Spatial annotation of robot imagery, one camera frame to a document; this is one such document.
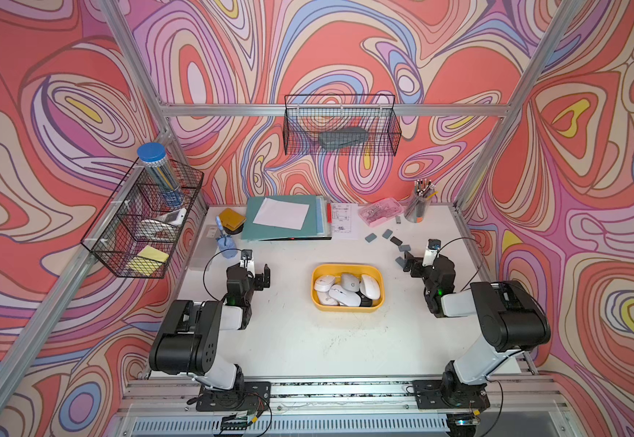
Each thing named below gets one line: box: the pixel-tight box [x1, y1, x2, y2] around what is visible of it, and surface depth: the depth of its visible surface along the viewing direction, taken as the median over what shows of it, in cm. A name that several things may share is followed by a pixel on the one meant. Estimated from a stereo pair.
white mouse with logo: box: [328, 284, 362, 307], surface depth 90 cm
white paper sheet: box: [252, 197, 310, 231], surface depth 117 cm
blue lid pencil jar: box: [136, 142, 185, 209], surface depth 76 cm
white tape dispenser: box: [135, 207, 187, 242], surface depth 74 cm
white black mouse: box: [355, 274, 381, 307], surface depth 90 cm
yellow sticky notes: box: [125, 244, 170, 276], surface depth 68 cm
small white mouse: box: [314, 274, 336, 293], surface depth 93 cm
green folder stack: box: [241, 194, 333, 242], surface depth 114 cm
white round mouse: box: [317, 290, 340, 306], surface depth 90 cm
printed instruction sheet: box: [330, 202, 359, 240], surface depth 117 cm
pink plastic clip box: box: [357, 197, 405, 227], surface depth 121 cm
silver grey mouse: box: [340, 272, 360, 293], surface depth 90 cm
